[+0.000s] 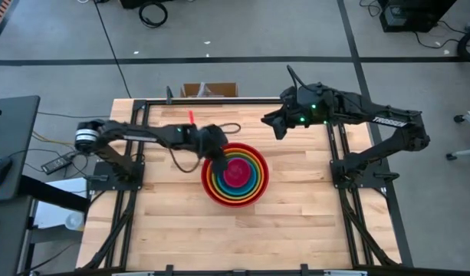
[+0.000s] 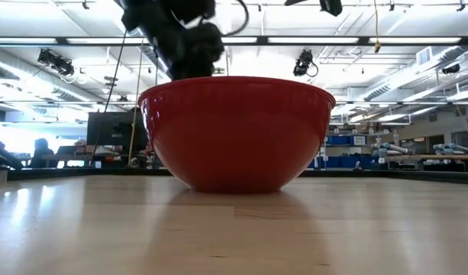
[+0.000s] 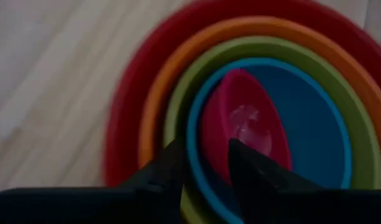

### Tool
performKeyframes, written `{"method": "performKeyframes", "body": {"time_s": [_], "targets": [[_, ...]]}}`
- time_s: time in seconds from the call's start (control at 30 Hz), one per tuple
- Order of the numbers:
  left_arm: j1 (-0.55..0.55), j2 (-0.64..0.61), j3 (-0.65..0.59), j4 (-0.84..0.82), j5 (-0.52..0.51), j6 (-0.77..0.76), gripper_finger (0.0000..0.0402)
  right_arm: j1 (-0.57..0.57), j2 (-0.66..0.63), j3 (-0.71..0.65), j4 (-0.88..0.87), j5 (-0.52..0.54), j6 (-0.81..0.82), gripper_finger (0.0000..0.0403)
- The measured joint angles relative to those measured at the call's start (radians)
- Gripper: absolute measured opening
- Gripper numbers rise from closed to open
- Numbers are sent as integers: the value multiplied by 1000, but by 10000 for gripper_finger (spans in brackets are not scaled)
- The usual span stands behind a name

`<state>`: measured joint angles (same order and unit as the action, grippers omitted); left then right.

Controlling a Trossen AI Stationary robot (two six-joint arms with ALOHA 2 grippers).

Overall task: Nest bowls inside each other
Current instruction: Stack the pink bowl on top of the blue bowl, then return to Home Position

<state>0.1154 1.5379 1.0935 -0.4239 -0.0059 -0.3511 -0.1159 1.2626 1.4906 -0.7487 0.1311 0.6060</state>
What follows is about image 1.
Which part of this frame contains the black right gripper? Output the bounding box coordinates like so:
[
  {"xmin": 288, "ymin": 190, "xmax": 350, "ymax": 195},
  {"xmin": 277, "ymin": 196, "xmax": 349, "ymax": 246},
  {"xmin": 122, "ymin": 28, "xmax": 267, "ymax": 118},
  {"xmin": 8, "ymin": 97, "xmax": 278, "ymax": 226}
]
[{"xmin": 260, "ymin": 86, "xmax": 311, "ymax": 141}]

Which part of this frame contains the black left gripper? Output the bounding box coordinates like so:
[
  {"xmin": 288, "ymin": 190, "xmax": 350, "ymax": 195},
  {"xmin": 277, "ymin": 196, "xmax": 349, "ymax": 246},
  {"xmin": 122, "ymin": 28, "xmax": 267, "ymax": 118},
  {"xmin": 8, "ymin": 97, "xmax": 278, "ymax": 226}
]
[{"xmin": 197, "ymin": 123, "xmax": 231, "ymax": 176}]

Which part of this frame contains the small pink bowl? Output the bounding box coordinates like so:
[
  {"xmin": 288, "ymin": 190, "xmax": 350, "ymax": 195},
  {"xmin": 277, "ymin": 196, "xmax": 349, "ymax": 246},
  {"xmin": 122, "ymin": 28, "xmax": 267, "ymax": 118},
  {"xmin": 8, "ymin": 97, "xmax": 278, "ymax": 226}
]
[{"xmin": 222, "ymin": 157, "xmax": 253, "ymax": 189}]

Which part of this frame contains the blue bowl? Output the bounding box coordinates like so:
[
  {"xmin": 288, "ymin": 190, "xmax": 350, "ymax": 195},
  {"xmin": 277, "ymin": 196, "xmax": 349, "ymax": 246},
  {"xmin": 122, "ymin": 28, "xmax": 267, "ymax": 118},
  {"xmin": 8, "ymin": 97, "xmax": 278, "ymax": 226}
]
[{"xmin": 215, "ymin": 154, "xmax": 258, "ymax": 196}]

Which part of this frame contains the green bowl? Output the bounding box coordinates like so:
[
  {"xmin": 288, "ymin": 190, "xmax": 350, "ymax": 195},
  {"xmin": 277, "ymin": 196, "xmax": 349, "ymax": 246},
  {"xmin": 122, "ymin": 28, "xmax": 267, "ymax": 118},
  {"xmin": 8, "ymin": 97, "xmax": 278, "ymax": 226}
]
[{"xmin": 210, "ymin": 150, "xmax": 263, "ymax": 201}]

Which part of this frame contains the orange bowl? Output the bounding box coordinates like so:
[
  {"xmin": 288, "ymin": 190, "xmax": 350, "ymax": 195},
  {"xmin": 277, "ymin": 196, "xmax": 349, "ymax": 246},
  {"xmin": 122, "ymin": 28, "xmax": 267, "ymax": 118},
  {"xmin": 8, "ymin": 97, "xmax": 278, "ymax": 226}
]
[{"xmin": 205, "ymin": 146, "xmax": 266, "ymax": 205}]

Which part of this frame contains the large red bowl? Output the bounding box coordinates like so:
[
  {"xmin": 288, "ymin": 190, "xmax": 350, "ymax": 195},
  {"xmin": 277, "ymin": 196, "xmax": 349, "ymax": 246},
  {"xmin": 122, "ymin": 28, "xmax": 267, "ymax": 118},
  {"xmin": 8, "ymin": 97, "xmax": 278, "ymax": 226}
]
[{"xmin": 200, "ymin": 142, "xmax": 271, "ymax": 209}]

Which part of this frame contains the cardboard box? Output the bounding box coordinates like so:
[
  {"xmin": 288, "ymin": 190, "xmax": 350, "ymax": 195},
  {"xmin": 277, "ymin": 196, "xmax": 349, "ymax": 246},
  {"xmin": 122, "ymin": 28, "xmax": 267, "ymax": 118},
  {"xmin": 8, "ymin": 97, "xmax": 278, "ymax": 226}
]
[{"xmin": 179, "ymin": 81, "xmax": 239, "ymax": 99}]

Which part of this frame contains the clear plastic cup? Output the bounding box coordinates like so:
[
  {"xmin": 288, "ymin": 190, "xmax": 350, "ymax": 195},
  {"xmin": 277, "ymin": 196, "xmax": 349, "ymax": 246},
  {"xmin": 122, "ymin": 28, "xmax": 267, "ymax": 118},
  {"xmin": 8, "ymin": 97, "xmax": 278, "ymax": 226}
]
[{"xmin": 64, "ymin": 212, "xmax": 85, "ymax": 232}]

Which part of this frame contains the black power adapter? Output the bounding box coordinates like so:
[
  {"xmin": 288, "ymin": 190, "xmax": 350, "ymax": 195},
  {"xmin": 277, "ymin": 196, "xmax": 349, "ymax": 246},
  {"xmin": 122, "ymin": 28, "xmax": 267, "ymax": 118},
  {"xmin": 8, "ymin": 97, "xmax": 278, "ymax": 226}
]
[{"xmin": 40, "ymin": 154, "xmax": 73, "ymax": 176}]

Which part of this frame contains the white board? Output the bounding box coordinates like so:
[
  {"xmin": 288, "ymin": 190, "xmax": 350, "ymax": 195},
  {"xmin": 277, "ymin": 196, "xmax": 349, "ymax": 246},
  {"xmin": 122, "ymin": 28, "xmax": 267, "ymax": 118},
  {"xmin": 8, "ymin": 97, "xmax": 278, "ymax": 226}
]
[{"xmin": 34, "ymin": 177, "xmax": 89, "ymax": 231}]

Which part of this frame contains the black equipment box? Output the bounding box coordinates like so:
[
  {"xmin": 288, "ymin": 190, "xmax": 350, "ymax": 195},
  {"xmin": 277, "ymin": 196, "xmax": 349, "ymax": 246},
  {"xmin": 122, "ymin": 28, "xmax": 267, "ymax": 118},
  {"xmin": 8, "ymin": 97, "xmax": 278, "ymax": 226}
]
[{"xmin": 377, "ymin": 0, "xmax": 458, "ymax": 34}]

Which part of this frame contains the black hoop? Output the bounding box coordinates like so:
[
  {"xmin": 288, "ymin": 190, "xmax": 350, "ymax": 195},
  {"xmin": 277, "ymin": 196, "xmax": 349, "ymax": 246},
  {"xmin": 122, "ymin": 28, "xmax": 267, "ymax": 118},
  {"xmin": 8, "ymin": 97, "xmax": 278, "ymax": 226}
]
[{"xmin": 456, "ymin": 28, "xmax": 470, "ymax": 67}]

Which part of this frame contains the dark grey desk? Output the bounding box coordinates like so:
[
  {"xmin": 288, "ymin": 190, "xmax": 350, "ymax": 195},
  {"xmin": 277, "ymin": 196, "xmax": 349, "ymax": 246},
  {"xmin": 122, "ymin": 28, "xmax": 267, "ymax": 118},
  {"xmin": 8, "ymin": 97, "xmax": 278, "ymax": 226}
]
[{"xmin": 0, "ymin": 95, "xmax": 41, "ymax": 203}]

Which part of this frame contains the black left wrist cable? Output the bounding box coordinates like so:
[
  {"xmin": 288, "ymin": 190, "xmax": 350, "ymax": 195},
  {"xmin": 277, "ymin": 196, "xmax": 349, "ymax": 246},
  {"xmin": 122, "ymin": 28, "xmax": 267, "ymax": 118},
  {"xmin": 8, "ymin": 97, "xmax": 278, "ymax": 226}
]
[{"xmin": 218, "ymin": 122, "xmax": 242, "ymax": 136}]

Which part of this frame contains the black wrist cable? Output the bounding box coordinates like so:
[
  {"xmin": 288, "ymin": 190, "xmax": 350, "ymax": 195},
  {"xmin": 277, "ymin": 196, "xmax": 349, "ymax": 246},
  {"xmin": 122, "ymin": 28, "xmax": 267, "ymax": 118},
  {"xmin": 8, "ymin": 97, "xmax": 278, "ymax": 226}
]
[
  {"xmin": 218, "ymin": 122, "xmax": 242, "ymax": 136},
  {"xmin": 286, "ymin": 64, "xmax": 324, "ymax": 93}
]

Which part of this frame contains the black metal table frame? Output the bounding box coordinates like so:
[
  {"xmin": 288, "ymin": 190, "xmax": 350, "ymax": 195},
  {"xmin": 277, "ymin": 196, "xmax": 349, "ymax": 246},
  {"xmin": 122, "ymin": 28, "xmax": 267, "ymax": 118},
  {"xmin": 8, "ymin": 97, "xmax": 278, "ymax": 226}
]
[{"xmin": 79, "ymin": 97, "xmax": 403, "ymax": 276}]

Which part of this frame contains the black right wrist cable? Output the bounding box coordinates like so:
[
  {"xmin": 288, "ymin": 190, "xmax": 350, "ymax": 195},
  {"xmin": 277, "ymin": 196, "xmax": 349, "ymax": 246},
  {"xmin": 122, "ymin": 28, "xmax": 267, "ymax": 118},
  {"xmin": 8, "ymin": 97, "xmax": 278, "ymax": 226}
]
[{"xmin": 286, "ymin": 64, "xmax": 324, "ymax": 93}]

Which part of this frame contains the coiled black cable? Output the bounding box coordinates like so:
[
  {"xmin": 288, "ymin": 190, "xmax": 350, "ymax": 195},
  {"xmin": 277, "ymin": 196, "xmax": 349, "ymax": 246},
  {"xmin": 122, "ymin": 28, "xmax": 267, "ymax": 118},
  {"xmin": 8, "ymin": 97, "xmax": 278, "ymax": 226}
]
[{"xmin": 138, "ymin": 1, "xmax": 169, "ymax": 29}]

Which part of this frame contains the long black floor cable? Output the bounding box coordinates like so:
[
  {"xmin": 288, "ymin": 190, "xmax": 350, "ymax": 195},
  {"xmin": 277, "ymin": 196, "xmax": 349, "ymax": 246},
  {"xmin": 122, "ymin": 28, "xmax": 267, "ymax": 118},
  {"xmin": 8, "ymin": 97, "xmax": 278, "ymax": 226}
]
[{"xmin": 93, "ymin": 0, "xmax": 133, "ymax": 99}]

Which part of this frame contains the black desk frame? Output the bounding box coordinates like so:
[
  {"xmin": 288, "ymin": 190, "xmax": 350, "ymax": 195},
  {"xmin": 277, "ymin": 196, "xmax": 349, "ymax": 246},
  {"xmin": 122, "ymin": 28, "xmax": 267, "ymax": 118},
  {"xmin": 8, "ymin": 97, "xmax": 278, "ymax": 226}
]
[{"xmin": 0, "ymin": 175, "xmax": 92, "ymax": 276}]

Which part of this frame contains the thin black equipment cable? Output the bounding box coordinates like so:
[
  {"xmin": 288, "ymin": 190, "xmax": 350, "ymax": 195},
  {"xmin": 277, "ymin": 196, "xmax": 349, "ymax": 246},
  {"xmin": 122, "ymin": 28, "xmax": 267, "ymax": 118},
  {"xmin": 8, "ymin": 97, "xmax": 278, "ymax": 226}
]
[{"xmin": 412, "ymin": 19, "xmax": 470, "ymax": 51}]

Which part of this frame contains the yellow floor cable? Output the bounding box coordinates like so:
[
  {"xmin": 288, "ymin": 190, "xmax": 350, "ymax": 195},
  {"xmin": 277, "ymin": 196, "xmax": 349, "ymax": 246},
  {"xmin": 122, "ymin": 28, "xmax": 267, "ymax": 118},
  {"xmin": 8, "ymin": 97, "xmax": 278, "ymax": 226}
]
[{"xmin": 31, "ymin": 131, "xmax": 81, "ymax": 149}]

